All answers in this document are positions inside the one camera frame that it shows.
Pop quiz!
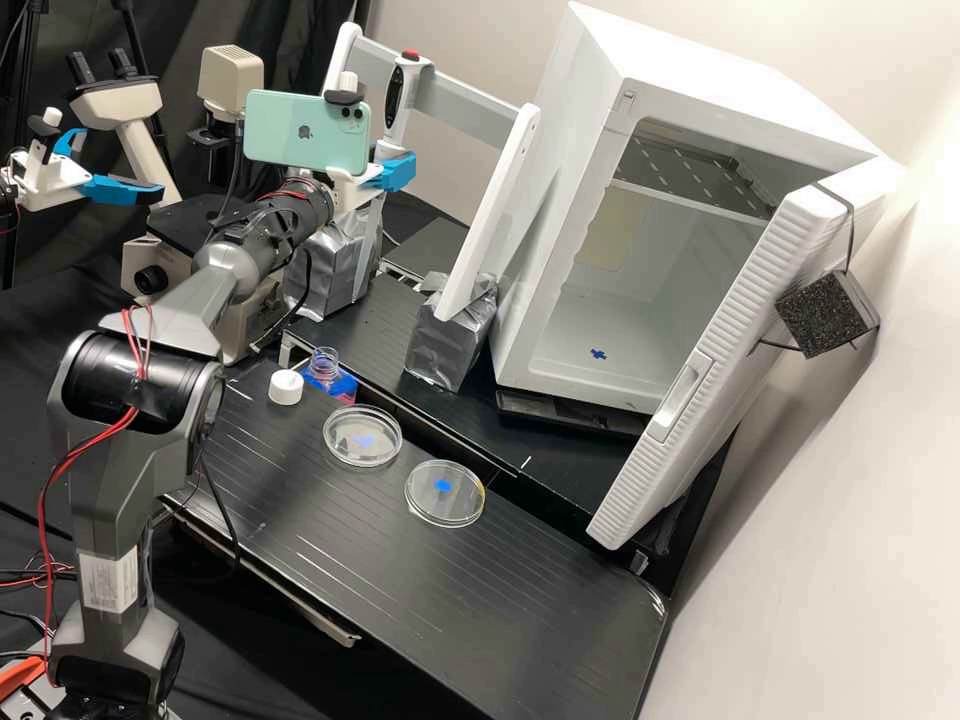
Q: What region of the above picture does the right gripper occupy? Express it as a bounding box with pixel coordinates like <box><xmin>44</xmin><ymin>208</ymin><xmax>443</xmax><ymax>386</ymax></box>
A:
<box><xmin>329</xmin><ymin>149</ymin><xmax>419</xmax><ymax>222</ymax></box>

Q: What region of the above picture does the right wrist camera phone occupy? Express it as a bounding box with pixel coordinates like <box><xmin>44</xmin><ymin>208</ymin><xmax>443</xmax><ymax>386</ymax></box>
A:
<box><xmin>244</xmin><ymin>69</ymin><xmax>374</xmax><ymax>189</ymax></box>

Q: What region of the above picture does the cream microscope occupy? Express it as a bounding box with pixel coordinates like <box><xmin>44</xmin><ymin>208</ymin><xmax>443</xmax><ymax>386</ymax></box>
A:
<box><xmin>65</xmin><ymin>43</ymin><xmax>316</xmax><ymax>367</ymax></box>

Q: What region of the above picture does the petri dish lid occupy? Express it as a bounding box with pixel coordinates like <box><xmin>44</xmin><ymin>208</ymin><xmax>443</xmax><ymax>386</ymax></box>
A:
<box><xmin>404</xmin><ymin>458</ymin><xmax>489</xmax><ymax>529</ymax></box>

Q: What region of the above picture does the black platform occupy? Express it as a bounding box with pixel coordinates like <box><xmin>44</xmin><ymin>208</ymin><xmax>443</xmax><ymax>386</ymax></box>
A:
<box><xmin>161</xmin><ymin>358</ymin><xmax>670</xmax><ymax>720</ymax></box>
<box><xmin>377</xmin><ymin>215</ymin><xmax>483</xmax><ymax>285</ymax></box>
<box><xmin>281</xmin><ymin>273</ymin><xmax>744</xmax><ymax>595</ymax></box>

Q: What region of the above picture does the white pipette stand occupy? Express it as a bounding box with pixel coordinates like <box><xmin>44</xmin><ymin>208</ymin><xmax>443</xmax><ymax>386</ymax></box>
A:
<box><xmin>283</xmin><ymin>20</ymin><xmax>543</xmax><ymax>394</ymax></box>

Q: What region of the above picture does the blue bottle holder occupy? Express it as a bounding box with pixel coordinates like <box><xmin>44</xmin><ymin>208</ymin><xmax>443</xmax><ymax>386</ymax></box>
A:
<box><xmin>299</xmin><ymin>352</ymin><xmax>361</xmax><ymax>403</ymax></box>

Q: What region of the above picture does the white cap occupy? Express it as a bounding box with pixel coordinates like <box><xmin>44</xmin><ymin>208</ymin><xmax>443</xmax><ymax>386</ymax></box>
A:
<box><xmin>267</xmin><ymin>368</ymin><xmax>306</xmax><ymax>407</ymax></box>

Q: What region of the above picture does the black cable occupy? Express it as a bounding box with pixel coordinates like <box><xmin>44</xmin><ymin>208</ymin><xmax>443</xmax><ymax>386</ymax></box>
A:
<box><xmin>196</xmin><ymin>431</ymin><xmax>244</xmax><ymax>575</ymax></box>
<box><xmin>212</xmin><ymin>123</ymin><xmax>253</xmax><ymax>228</ymax></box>

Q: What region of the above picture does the incubator door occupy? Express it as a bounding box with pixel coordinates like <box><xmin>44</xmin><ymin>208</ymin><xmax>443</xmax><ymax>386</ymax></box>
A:
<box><xmin>584</xmin><ymin>178</ymin><xmax>883</xmax><ymax>553</ymax></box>

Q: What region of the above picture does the white incubator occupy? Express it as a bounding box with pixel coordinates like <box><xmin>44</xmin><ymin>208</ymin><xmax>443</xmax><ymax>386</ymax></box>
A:
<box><xmin>488</xmin><ymin>0</ymin><xmax>924</xmax><ymax>421</ymax></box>

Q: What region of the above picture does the left phone holder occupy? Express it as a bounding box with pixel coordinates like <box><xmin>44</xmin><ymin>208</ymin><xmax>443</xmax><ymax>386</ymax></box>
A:
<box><xmin>27</xmin><ymin>106</ymin><xmax>66</xmax><ymax>163</ymax></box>

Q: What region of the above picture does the petri dish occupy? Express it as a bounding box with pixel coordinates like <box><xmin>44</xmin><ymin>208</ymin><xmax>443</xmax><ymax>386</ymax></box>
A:
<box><xmin>321</xmin><ymin>404</ymin><xmax>405</xmax><ymax>471</ymax></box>

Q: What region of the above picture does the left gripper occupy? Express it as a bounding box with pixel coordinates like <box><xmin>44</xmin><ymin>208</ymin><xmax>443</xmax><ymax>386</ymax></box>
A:
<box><xmin>5</xmin><ymin>126</ymin><xmax>166</xmax><ymax>213</ymax></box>

